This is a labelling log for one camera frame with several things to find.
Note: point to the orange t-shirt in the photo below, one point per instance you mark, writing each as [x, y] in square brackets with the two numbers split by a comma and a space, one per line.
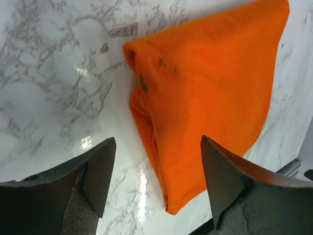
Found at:
[209, 77]

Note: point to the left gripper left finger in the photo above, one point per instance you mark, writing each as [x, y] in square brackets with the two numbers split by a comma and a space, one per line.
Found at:
[68, 199]

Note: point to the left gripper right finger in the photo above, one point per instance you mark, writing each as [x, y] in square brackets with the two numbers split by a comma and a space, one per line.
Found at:
[246, 199]

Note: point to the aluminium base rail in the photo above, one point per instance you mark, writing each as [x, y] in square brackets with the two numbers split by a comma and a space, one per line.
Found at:
[291, 169]

